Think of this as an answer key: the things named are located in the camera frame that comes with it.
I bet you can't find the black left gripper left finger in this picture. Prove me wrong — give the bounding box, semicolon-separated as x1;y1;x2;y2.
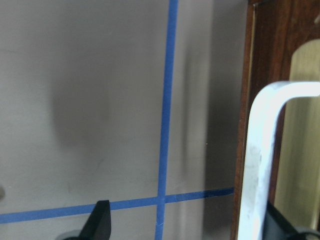
77;200;111;240

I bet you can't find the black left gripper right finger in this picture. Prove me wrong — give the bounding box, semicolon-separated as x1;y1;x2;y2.
262;201;304;240

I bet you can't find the wooden drawer with white handle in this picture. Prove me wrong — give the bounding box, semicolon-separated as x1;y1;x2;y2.
231;0;320;240

